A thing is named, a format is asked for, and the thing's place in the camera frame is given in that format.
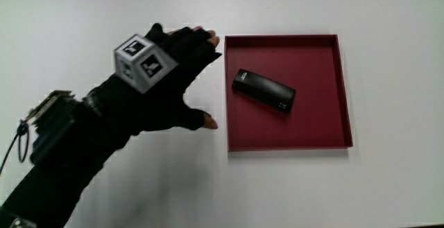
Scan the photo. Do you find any person's left hand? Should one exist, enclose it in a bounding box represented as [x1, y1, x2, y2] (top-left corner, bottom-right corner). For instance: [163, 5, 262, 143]
[85, 22, 223, 146]

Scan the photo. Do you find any black stapler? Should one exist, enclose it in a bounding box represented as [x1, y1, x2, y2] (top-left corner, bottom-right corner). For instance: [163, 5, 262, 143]
[231, 68, 297, 114]

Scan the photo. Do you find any dark red square plate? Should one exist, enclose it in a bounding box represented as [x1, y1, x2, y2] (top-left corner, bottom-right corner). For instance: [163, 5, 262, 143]
[224, 34, 354, 152]

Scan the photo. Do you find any person's left forearm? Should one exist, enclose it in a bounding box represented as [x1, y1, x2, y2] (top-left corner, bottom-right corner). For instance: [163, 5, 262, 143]
[0, 94, 132, 228]

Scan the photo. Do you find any black wrist tracker module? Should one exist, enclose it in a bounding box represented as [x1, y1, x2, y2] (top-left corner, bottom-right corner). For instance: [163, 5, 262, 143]
[23, 89, 85, 165]

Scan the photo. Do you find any black cable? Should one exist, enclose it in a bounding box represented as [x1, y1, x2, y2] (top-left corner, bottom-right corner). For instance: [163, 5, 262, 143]
[0, 119, 31, 177]

